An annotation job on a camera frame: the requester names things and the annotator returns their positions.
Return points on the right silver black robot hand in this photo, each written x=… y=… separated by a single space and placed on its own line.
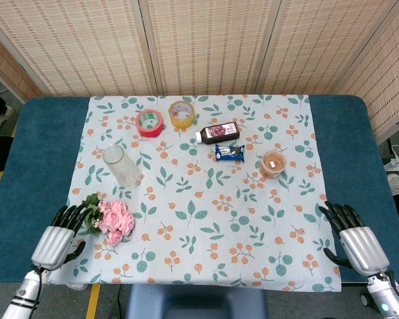
x=364 y=247

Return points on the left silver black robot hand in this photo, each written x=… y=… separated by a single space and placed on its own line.
x=53 y=247

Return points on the pink flower bouquet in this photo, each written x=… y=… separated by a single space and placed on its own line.
x=116 y=219

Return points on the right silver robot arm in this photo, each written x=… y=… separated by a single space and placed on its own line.
x=387 y=297

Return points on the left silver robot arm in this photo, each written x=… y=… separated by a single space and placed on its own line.
x=23 y=294

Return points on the clear glass cup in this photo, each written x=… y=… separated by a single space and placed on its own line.
x=121 y=166

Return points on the white shoe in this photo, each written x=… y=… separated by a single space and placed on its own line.
x=395 y=184

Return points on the white power strip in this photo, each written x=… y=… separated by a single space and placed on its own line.
x=395 y=163

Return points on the teal table cover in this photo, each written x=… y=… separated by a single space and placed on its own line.
x=36 y=149

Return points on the plastic jar of rubber bands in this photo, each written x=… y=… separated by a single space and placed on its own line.
x=272 y=166

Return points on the blue chair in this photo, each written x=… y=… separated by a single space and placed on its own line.
x=196 y=302

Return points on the red tape roll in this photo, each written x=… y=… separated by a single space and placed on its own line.
x=149 y=128

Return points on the floral print tablecloth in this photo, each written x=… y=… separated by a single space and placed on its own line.
x=203 y=199

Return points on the blue cookie pack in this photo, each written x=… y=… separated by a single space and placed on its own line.
x=229 y=153

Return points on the yellow tape roll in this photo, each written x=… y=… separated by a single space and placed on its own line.
x=181 y=121

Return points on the dark juice bottle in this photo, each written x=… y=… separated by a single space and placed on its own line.
x=219 y=133

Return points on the bamboo folding screen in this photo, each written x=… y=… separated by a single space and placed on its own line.
x=206 y=43

